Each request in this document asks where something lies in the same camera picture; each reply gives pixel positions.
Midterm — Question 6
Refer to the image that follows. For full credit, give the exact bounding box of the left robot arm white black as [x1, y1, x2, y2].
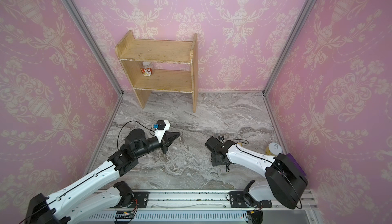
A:
[22, 129, 181, 224]

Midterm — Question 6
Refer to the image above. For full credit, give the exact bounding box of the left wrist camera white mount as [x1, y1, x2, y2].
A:
[153, 120, 170, 143]

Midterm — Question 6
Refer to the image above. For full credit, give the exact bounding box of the wooden two-tier shelf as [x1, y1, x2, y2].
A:
[115, 31, 199, 112]

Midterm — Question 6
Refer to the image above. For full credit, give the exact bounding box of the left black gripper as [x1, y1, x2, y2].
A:
[134, 131, 181, 159]

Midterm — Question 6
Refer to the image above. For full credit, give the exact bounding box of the purple snack packet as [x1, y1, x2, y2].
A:
[286, 153, 306, 176]

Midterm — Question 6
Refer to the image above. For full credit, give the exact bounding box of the silver metal key holder plate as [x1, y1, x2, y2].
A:
[179, 135, 189, 151]

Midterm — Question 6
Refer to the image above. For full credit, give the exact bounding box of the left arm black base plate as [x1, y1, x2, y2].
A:
[120, 191, 150, 209]

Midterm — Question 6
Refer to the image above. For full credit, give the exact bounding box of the white jar red label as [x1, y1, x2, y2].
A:
[141, 62, 153, 77]

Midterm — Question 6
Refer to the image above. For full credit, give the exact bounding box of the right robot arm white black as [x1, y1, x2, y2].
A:
[205, 137, 308, 210]

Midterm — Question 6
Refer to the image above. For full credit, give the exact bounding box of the yellow cup white lid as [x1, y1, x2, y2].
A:
[265, 142, 283, 156]

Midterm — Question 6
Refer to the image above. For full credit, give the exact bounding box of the aluminium front rail frame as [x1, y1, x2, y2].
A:
[79, 190, 323, 224]

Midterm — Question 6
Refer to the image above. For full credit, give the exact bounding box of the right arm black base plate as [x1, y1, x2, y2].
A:
[228, 191, 273, 209]

